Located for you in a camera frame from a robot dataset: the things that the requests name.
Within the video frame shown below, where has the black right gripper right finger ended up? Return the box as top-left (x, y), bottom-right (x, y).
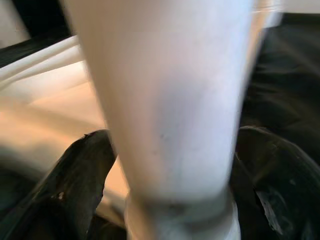
top-left (229, 126), bottom-right (320, 240)

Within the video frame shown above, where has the black plastic table cover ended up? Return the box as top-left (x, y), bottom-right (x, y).
top-left (0, 12), bottom-right (320, 176)

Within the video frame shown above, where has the white plastic table top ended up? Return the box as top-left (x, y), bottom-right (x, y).
top-left (0, 34), bottom-right (131, 221)

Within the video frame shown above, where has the white plastic table leg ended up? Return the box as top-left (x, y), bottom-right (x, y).
top-left (61, 0), bottom-right (285, 240)

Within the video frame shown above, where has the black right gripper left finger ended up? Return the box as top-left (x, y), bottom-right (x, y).
top-left (0, 129), bottom-right (118, 240)

